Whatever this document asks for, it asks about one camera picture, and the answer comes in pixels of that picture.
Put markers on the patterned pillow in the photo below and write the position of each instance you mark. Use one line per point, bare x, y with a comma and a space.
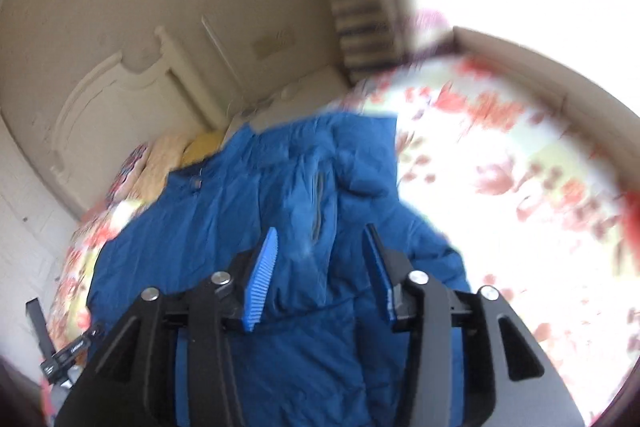
127, 174

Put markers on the thin white rod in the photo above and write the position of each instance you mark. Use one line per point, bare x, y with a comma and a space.
220, 54

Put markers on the wall socket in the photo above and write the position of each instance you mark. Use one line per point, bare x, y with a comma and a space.
272, 44

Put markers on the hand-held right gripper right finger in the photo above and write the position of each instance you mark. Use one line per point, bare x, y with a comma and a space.
380, 277

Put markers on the floral bed sheet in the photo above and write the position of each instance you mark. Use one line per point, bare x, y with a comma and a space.
500, 157

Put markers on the blue quilted jacket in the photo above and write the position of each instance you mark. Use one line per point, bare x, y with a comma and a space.
300, 187

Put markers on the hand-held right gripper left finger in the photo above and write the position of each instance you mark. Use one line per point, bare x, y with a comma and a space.
260, 277

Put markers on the striped curtain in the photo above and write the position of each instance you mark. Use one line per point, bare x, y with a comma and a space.
362, 37

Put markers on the white bed headboard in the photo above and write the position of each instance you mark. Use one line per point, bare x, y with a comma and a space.
125, 117

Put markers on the white window sill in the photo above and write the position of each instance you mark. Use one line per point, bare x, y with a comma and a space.
550, 67

